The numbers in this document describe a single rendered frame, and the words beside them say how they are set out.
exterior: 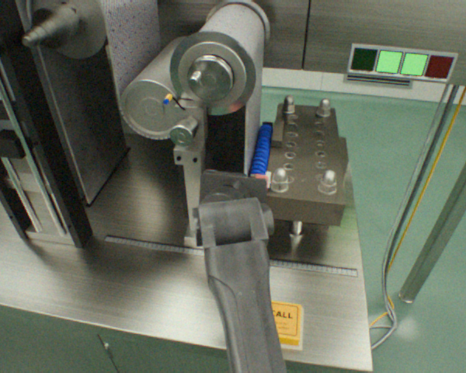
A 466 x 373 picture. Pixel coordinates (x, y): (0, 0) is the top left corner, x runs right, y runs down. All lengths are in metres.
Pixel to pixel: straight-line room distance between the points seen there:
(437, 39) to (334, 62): 0.24
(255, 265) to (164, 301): 0.38
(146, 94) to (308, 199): 0.36
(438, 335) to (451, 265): 0.46
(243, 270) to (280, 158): 0.48
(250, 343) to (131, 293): 0.43
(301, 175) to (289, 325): 0.30
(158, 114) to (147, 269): 0.31
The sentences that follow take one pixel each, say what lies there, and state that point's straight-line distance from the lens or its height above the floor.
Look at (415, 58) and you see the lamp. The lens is 0.97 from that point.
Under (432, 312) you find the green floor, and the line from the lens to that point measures 1.96.
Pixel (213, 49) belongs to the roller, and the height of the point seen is 1.30.
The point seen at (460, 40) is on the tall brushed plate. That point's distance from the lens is 1.00.
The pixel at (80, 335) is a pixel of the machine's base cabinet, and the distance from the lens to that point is 0.86.
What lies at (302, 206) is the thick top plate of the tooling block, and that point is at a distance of 0.71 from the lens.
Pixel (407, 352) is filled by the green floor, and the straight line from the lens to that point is 1.80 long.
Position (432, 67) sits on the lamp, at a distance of 0.99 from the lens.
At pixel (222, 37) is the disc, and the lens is 0.60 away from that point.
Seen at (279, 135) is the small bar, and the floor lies 1.05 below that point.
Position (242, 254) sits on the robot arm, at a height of 1.21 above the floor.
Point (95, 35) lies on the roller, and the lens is 0.69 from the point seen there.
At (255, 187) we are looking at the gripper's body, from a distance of 0.54.
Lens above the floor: 1.49
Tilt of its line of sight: 40 degrees down
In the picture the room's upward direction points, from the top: straight up
